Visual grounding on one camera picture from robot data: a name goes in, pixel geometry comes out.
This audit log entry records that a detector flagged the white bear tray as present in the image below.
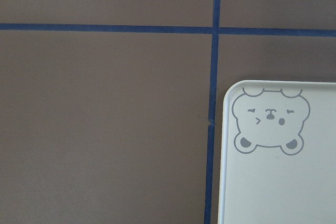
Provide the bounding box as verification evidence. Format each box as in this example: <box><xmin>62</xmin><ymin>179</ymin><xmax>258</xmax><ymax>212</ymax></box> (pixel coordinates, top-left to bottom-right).
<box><xmin>218</xmin><ymin>80</ymin><xmax>335</xmax><ymax>223</ymax></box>

